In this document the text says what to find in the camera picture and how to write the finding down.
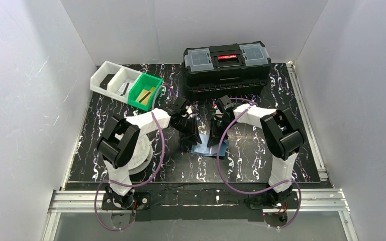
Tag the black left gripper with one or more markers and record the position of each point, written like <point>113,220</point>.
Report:
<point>186,129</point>

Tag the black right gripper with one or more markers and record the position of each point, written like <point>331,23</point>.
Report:
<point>219,125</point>

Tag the gold credit card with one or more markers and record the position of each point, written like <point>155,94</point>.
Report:
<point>145,95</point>

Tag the white credit card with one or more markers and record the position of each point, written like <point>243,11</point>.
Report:
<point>123,89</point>

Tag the black credit card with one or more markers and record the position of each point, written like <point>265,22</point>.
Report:
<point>106,80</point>

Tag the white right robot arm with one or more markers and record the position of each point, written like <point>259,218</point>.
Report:
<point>283,137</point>

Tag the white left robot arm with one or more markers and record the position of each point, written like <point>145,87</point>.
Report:
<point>123,137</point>

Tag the black toolbox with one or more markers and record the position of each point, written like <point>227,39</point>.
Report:
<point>234,70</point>

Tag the green plastic bin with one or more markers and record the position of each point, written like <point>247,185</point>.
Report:
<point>145,81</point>

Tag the white bin middle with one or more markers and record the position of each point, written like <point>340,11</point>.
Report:
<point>122,82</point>

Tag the white bin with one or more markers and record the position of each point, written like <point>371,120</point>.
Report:
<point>122,82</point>
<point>101,78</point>

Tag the white bin far left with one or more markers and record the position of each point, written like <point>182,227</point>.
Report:
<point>101,78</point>

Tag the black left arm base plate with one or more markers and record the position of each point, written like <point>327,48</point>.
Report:
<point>131,201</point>

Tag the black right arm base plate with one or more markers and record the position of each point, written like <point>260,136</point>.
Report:
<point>277,202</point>

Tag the aluminium rail frame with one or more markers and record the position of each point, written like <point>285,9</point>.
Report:
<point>188,199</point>

